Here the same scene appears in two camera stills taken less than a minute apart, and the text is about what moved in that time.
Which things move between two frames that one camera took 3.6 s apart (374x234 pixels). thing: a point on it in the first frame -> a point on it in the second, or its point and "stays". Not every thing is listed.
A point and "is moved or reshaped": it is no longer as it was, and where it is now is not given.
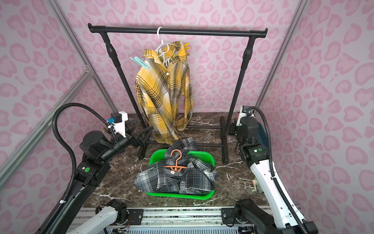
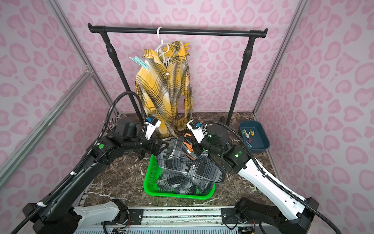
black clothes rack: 252,33 stays
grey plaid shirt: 183,170 is moved or reshaped
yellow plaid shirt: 165,89 stays
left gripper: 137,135 -> 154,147
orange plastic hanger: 176,168 -> 189,146
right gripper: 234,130 -> 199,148
